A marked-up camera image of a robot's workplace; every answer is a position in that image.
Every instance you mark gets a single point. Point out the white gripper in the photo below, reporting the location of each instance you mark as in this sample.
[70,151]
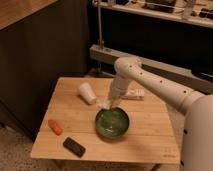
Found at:
[118,87]

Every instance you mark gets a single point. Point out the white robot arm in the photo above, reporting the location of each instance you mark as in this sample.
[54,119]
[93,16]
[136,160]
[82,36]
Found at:
[197,143]

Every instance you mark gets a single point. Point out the green ceramic bowl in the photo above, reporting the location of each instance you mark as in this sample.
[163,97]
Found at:
[111,123]

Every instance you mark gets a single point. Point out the white remote-like object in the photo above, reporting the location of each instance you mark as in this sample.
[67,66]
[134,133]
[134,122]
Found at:
[134,94]

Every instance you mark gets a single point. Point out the white foam cup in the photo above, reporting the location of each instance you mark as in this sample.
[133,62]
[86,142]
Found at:
[87,93]

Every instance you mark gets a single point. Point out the black rectangular block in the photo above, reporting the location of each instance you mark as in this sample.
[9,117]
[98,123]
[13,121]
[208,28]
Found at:
[74,147]

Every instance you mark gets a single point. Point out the orange toy carrot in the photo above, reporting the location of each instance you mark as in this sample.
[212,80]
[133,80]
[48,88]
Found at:
[55,127]

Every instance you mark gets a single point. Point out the dark wooden cabinet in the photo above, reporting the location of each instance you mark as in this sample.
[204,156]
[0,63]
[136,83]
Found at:
[34,53]

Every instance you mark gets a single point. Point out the metal shelf rack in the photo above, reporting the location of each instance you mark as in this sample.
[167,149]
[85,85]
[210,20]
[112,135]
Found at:
[173,38]

